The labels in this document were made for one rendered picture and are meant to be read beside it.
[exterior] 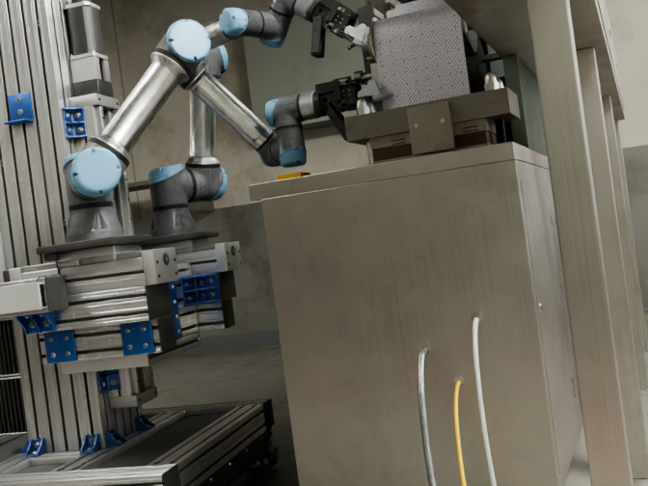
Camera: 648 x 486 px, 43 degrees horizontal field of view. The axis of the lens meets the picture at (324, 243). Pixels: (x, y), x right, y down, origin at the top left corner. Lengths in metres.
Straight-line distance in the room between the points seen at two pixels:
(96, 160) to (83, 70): 0.53
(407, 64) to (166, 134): 4.56
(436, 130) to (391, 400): 0.64
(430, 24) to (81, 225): 1.05
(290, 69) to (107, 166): 4.01
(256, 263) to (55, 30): 3.99
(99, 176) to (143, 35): 4.78
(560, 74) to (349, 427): 1.05
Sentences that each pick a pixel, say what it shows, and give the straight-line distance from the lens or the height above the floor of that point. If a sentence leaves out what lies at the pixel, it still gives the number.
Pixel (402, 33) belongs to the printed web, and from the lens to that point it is 2.23.
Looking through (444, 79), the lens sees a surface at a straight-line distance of 2.18.
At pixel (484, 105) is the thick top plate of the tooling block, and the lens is 1.94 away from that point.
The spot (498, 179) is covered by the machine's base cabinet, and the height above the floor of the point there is 0.82.
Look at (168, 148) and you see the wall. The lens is 6.60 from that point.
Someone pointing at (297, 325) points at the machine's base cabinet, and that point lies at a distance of 2.03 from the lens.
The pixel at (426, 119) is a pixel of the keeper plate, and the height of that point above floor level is 0.99.
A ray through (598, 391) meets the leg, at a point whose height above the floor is 0.45.
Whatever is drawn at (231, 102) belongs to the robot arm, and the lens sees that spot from 2.36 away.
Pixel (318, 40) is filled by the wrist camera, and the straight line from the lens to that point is 2.36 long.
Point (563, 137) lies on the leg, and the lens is 1.34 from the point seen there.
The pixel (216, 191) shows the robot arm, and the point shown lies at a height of 0.95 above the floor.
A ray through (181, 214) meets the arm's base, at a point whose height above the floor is 0.88.
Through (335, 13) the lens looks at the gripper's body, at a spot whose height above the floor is 1.36.
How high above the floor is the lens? 0.73
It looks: level
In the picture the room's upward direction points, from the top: 8 degrees counter-clockwise
